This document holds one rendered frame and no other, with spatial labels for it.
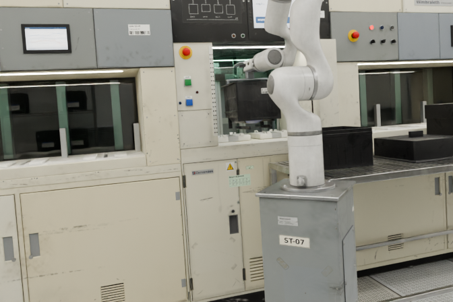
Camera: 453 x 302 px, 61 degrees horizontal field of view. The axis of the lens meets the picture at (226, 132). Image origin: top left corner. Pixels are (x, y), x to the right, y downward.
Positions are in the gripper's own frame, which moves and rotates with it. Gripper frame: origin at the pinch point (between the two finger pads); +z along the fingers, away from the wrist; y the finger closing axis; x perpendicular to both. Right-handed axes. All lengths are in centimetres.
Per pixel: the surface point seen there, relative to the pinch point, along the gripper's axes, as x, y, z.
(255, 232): -85, 4, 16
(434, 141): -40, 75, -33
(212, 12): 30.0, -12.5, 14.9
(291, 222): -58, -10, -62
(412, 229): -99, 104, 17
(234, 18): 27.1, -1.3, 15.0
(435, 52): 8, 126, 16
